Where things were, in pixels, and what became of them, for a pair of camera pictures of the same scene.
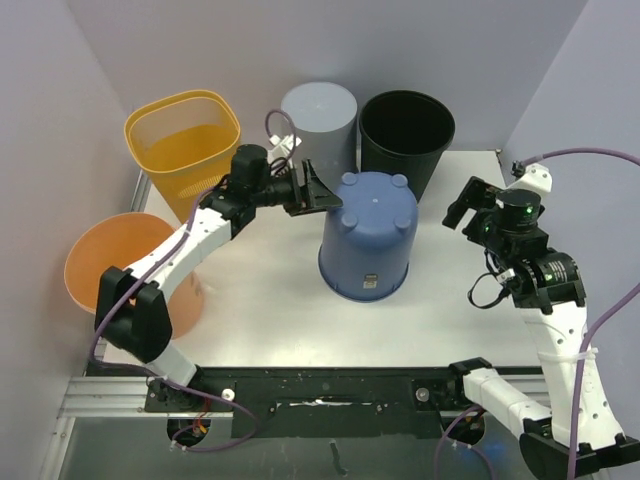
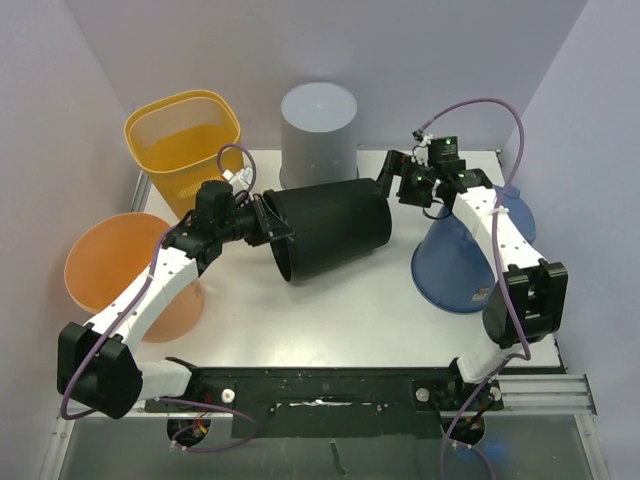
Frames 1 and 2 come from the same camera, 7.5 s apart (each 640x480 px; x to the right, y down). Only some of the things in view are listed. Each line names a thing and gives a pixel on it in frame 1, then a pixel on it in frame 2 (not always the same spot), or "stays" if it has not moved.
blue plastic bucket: x=367 y=242 to x=449 y=266
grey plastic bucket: x=324 y=117 stays
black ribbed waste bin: x=404 y=132 to x=330 y=221
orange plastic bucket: x=118 y=240 stays
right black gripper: x=473 y=205 to x=392 y=167
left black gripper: x=313 y=196 to x=266 y=221
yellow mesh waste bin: x=183 y=143 stays
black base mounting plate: x=316 y=403 stays
